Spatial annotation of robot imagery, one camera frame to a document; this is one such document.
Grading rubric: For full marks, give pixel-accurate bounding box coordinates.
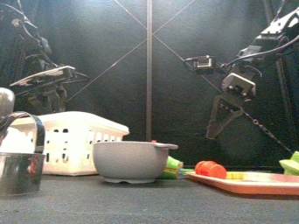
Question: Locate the shiny rounded metal object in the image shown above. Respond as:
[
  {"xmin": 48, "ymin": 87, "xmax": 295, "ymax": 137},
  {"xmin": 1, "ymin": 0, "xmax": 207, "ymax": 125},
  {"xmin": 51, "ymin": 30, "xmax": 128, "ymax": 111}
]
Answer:
[{"xmin": 0, "ymin": 87, "xmax": 16, "ymax": 118}]

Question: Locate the white plastic slotted basket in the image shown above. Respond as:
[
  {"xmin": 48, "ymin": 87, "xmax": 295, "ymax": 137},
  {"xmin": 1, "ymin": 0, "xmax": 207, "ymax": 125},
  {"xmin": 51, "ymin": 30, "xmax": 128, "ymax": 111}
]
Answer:
[{"xmin": 7, "ymin": 110, "xmax": 131, "ymax": 177}]

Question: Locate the red tomato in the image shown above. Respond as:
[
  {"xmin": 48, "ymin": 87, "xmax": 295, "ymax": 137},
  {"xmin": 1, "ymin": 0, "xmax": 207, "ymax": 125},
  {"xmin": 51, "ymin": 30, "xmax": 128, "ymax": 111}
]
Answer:
[{"xmin": 194, "ymin": 160, "xmax": 228, "ymax": 179}]

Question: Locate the green vegetable piece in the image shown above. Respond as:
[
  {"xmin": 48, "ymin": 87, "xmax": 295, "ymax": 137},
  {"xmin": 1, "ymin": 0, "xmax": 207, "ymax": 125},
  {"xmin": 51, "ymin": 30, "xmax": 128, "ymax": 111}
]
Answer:
[{"xmin": 156, "ymin": 156, "xmax": 184, "ymax": 180}]

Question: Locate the wooden cutting board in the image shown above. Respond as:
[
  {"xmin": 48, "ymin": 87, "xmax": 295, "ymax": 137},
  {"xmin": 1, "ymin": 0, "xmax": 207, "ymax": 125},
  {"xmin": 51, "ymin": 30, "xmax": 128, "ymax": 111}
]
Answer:
[{"xmin": 184, "ymin": 171, "xmax": 299, "ymax": 196}]

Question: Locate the green toy vegetable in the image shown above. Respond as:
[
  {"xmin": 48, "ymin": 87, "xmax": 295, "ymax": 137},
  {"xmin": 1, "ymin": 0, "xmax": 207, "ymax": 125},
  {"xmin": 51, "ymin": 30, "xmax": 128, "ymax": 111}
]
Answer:
[{"xmin": 278, "ymin": 150, "xmax": 299, "ymax": 177}]

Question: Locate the grey plastic bowl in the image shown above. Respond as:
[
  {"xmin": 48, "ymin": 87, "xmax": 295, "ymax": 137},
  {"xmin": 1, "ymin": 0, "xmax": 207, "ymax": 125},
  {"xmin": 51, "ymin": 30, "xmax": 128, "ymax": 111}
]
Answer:
[{"xmin": 91, "ymin": 140, "xmax": 180, "ymax": 185}]

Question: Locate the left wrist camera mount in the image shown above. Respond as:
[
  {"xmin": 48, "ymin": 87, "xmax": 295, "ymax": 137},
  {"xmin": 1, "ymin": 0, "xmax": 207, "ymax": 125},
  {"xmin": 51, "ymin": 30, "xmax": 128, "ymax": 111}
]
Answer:
[{"xmin": 8, "ymin": 65, "xmax": 77, "ymax": 88}]

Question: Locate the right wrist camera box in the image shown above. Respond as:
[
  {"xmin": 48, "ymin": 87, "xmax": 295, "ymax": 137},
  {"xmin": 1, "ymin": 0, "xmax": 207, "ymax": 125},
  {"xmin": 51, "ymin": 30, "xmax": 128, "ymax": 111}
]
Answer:
[{"xmin": 183, "ymin": 54, "xmax": 220, "ymax": 75}]

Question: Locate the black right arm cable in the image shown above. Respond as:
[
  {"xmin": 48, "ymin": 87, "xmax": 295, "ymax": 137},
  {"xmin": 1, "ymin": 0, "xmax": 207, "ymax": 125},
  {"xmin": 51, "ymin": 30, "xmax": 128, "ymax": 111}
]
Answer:
[{"xmin": 223, "ymin": 34, "xmax": 299, "ymax": 69}]

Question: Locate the grey vertical frame pole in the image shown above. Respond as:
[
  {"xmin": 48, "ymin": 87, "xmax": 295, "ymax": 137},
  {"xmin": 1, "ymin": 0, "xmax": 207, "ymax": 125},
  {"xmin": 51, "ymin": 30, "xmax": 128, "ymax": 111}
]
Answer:
[{"xmin": 144, "ymin": 0, "xmax": 155, "ymax": 142}]

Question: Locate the shiny metal pot with handle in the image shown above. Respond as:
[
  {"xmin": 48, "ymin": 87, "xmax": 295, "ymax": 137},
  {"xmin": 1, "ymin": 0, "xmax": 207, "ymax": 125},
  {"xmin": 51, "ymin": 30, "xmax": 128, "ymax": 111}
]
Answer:
[{"xmin": 0, "ymin": 111, "xmax": 47, "ymax": 197}]

